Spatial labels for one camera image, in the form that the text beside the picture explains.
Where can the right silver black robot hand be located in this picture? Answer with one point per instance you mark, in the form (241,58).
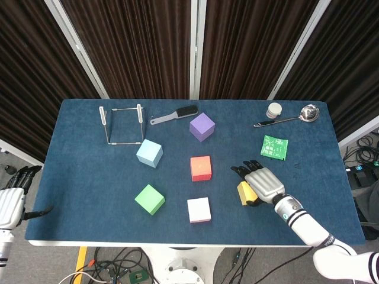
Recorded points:
(265,185)

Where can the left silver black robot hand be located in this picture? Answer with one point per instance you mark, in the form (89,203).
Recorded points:
(10,207)

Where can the yellow cube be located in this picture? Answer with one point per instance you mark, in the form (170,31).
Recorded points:
(244,193)

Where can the red orange cube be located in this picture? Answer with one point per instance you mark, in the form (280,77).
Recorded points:
(200,167)

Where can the purple cube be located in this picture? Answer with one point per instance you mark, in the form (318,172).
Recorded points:
(202,125)

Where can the green cube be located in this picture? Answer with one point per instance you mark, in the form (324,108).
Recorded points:
(149,198)

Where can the light blue cube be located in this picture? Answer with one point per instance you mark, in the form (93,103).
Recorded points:
(149,152)

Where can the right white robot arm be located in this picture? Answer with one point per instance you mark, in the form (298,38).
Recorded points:
(308,225)

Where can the white pink cube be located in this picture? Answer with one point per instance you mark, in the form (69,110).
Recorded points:
(199,209)

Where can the black caster wheel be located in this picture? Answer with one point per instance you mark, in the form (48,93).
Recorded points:
(9,170)

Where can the green foil packet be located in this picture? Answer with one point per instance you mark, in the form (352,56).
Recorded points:
(274,147)

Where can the small white jar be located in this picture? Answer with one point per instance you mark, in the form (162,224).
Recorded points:
(274,110)

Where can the yellow floor tape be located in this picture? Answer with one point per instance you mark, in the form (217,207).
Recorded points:
(81,260)

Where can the blue felt table cover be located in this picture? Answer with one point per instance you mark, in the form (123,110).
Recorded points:
(89,165)

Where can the black power strip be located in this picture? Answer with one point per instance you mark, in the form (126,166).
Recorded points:
(358,176)

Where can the orange connector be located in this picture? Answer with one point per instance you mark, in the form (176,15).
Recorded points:
(91,262)

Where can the dark grey trouser leg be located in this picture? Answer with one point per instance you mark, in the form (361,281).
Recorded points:
(368,204)

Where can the grey brush black bristles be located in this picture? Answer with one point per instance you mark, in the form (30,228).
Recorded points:
(186,111)

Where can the dark brown pleated curtain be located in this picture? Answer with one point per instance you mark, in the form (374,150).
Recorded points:
(251,44)
(349,65)
(133,44)
(29,74)

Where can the green circuit board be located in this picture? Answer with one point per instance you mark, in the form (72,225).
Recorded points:
(138,276)

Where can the white partition frame post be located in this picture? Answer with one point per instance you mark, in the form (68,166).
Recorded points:
(17,152)
(197,44)
(299,47)
(358,133)
(77,47)

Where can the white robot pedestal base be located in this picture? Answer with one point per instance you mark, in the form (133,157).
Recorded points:
(183,266)

